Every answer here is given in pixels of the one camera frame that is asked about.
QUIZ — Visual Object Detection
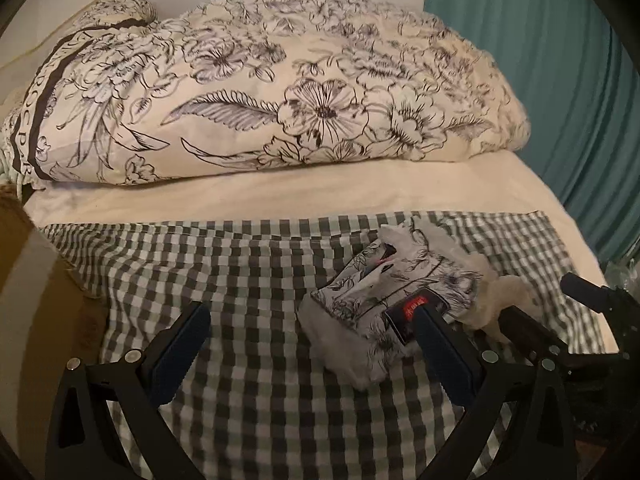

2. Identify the teal curtain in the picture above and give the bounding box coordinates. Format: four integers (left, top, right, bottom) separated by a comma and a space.
424, 0, 639, 263

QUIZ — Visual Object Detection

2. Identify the cream crumpled cloth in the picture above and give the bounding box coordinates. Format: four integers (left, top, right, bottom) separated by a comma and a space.
458, 252, 544, 344

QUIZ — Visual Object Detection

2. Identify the green white checkered cloth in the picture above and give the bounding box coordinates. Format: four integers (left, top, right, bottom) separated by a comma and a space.
39, 209, 606, 480

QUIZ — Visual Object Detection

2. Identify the floral black white duvet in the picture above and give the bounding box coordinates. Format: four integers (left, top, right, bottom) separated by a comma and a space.
1, 0, 530, 188

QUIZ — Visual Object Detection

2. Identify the brown cardboard box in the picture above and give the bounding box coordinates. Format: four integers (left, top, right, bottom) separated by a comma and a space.
1, 184, 107, 478

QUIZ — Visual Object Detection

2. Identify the cream bed sheet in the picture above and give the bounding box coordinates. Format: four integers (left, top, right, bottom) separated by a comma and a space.
22, 148, 622, 356

